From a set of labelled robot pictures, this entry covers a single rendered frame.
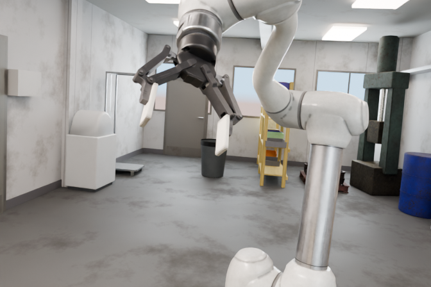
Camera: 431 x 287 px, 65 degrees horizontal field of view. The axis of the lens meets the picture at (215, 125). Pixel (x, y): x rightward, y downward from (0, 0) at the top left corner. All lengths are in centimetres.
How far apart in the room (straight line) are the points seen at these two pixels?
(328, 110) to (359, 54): 782
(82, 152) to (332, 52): 609
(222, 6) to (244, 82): 787
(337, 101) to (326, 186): 26
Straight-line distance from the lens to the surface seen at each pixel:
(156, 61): 58
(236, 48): 867
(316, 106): 110
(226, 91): 63
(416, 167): 590
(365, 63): 889
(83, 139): 556
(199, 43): 62
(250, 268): 118
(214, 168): 669
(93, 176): 556
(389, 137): 669
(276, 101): 106
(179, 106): 878
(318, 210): 110
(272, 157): 770
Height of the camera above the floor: 161
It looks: 5 degrees down
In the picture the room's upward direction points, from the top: 4 degrees clockwise
